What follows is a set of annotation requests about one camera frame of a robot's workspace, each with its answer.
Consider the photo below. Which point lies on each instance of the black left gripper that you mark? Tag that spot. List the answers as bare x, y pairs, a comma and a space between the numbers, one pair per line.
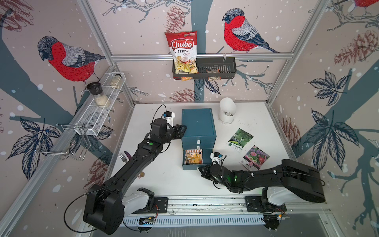
178, 133

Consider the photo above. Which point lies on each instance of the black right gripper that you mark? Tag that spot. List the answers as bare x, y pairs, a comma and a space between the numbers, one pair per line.
207, 170

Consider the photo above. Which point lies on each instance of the orange shop picture seed bag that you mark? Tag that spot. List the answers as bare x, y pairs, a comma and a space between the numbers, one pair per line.
193, 157

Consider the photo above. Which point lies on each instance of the teal drawer cabinet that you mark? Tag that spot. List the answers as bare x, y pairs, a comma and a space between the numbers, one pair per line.
200, 134

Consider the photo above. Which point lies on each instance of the green gourd seed bag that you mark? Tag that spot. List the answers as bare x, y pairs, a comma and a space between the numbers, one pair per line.
239, 140

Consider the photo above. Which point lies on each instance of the flower seed bag pink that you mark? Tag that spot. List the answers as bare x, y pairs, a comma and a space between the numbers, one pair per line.
254, 159

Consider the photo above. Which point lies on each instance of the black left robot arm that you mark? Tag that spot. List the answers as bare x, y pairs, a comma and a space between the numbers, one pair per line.
104, 209

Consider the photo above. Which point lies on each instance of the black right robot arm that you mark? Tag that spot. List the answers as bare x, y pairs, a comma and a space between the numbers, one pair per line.
279, 184

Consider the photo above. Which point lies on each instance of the white cylindrical cup holder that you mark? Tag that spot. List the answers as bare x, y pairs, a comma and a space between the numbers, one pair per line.
227, 111

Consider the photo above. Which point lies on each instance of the silver fork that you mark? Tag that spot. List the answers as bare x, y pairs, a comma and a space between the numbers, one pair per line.
123, 157

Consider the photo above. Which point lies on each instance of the snack packet in basket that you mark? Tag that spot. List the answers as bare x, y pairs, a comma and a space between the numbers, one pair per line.
214, 78

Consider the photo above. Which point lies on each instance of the red Chuba cassava chips bag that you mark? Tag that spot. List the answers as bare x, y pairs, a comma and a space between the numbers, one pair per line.
183, 48

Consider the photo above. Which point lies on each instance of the black lid spice jar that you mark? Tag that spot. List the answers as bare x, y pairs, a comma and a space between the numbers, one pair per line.
100, 98

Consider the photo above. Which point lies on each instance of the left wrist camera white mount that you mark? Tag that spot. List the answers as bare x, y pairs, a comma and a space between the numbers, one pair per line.
169, 116

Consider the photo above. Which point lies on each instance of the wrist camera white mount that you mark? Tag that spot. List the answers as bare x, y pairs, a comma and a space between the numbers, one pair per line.
169, 116
216, 158

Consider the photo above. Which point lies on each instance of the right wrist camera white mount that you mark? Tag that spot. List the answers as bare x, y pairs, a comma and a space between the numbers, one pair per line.
216, 158

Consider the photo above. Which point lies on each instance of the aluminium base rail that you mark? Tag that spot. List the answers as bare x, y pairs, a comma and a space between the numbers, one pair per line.
229, 210

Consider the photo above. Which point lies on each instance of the black hanging wire basket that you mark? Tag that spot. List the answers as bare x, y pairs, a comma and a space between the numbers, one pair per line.
227, 67

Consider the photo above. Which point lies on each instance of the white wire wall shelf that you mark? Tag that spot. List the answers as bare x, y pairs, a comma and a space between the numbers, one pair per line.
94, 116

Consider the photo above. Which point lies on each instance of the aluminium horizontal back rail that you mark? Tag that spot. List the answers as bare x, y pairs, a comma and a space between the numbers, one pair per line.
238, 56

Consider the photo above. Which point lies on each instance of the chrome wire hook rack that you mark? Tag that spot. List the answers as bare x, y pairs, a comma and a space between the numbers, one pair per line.
64, 140

